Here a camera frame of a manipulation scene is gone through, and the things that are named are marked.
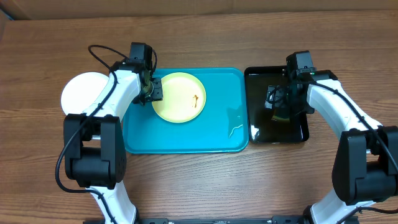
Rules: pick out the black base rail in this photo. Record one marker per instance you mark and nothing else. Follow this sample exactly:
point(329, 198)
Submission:
point(278, 219)

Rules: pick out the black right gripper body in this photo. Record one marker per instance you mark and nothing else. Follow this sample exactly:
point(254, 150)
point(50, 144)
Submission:
point(286, 103)

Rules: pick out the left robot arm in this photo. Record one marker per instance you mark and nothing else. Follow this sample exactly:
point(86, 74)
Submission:
point(94, 151)

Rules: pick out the green yellow sponge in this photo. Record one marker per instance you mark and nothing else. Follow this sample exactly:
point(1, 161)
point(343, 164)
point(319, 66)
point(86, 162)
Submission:
point(281, 116)

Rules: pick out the white plate with stain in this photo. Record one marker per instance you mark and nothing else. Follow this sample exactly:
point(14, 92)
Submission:
point(81, 91)

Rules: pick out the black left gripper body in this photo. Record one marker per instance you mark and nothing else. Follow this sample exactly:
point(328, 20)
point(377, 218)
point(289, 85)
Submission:
point(153, 93)

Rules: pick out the yellow-green plate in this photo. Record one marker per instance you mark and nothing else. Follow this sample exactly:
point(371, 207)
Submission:
point(184, 98)

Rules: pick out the black water tray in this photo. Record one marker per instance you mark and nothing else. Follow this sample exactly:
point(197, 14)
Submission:
point(262, 129)

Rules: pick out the blue plastic tray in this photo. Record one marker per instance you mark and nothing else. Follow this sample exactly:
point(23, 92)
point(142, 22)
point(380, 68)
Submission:
point(222, 126)

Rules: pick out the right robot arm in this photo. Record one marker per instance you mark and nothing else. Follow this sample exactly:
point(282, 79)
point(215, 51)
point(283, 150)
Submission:
point(365, 167)

